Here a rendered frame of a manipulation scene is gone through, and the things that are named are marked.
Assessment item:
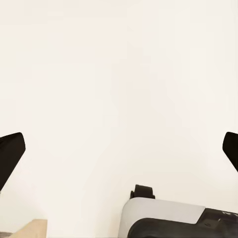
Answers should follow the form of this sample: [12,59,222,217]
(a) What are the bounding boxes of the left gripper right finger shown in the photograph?
[222,132,238,172]

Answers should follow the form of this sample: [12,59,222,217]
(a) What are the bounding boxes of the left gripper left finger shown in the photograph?
[0,132,26,191]

